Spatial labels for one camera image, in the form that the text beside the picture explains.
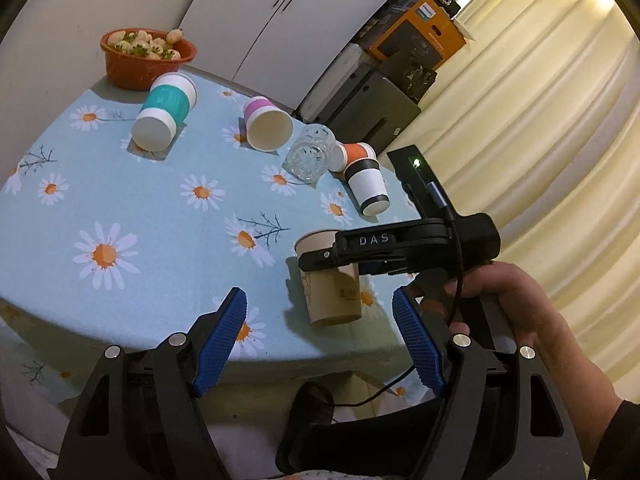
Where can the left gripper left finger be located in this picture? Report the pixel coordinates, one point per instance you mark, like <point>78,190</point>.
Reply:
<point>138,415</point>

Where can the person's right forearm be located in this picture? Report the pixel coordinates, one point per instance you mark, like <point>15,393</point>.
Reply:
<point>606,426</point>

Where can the cream curtain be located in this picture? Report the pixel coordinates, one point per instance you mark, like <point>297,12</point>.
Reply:
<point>535,121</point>

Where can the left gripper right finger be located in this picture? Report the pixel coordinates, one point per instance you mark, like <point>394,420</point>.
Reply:
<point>499,415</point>

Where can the person's right hand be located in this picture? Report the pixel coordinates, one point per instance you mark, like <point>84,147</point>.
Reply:
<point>530,313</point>

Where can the white cabinet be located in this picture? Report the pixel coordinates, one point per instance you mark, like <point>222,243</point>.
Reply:
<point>277,48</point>

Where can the orange banded white cup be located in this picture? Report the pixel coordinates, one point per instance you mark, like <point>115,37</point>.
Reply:
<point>342,155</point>

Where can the pink banded paper cup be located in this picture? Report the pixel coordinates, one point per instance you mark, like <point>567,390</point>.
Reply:
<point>267,128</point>

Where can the teal banded white cup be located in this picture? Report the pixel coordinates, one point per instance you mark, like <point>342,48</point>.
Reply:
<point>171,99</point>

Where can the orange black cardboard box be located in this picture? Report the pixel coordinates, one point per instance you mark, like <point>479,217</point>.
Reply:
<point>421,28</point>

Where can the clear glass tumbler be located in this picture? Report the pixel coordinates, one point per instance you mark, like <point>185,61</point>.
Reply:
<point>308,157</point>

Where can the black banded white cup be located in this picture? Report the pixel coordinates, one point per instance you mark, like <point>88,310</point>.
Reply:
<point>365,180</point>

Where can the brown kraft paper cup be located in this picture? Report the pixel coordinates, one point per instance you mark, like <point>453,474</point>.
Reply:
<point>332,296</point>

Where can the blue daisy tablecloth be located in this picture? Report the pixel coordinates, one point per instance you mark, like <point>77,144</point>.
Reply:
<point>104,244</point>

